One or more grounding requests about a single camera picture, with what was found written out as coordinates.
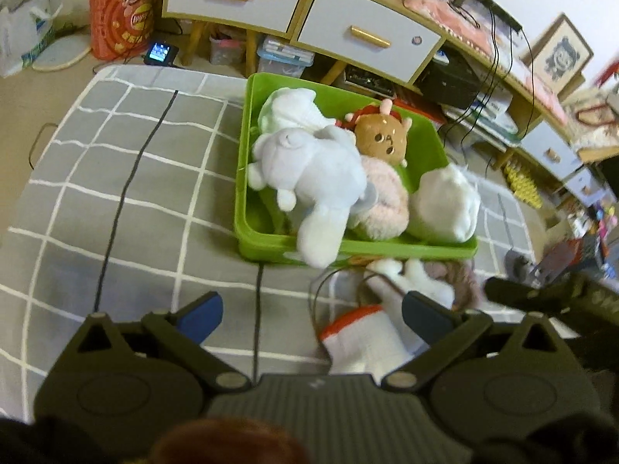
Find grey checked cloth desktop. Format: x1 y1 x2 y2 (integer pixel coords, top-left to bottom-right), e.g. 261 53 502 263
0 65 537 411

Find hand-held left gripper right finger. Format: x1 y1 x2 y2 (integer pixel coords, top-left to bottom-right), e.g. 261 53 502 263
383 291 568 393

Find white plastic bag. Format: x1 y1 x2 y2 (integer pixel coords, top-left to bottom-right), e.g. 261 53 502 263
0 0 65 78

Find pink fluffy cloth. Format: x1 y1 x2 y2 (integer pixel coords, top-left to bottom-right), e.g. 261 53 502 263
355 157 412 241

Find red snack bucket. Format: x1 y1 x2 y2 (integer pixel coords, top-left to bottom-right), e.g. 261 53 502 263
86 0 161 61

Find white plush with orange collar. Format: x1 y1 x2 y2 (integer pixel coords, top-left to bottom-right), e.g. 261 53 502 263
316 305 431 375

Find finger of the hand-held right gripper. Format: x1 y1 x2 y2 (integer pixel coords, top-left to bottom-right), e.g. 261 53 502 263
484 275 577 312

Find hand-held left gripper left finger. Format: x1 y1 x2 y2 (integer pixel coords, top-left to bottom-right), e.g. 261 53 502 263
67 291 251 396

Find pale purple plush toy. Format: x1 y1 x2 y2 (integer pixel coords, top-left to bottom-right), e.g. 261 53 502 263
435 261 485 311

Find black cables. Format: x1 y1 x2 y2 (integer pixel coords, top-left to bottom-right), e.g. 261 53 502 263
435 5 537 155

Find brown face plush doll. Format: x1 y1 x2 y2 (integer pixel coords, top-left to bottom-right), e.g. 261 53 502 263
344 99 414 167

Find thin black cord loop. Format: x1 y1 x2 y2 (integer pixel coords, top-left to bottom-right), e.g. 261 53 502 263
309 266 388 344

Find black box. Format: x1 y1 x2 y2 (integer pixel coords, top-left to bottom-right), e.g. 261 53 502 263
418 51 484 109

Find round white tan-rimmed board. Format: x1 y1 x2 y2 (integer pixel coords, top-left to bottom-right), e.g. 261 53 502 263
33 43 92 73

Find pink lid storage box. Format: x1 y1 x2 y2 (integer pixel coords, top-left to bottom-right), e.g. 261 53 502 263
209 34 247 66

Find white plush animal toy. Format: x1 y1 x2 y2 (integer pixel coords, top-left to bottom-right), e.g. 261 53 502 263
246 126 378 268

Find yellow egg tray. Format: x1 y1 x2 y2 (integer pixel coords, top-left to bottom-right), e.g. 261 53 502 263
503 159 548 208

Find stack of white papers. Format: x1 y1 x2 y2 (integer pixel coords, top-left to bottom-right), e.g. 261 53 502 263
445 87 523 148

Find dark patterned storage box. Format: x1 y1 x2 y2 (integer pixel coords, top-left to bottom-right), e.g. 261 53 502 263
343 68 395 97

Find green plastic bin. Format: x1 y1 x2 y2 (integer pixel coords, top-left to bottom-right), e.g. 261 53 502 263
233 72 479 266

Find small screen device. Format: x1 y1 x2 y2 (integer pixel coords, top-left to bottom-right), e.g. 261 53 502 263
144 41 176 66

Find clear storage box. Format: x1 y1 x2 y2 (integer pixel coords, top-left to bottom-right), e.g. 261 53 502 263
256 36 317 78

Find framed picture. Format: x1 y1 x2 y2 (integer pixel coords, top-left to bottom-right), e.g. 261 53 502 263
529 14 595 95

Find black wire handle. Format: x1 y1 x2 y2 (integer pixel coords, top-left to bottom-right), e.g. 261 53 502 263
27 123 60 171

